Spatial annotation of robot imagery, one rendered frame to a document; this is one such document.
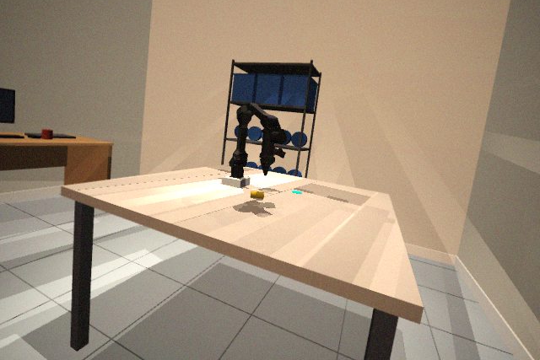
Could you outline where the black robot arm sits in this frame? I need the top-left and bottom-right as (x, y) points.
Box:
(229, 103), (287, 178)

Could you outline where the yellow cylinder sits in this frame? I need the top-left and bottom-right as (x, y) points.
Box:
(250, 191), (264, 199)

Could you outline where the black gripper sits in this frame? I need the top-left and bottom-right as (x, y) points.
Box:
(259, 142), (275, 176)

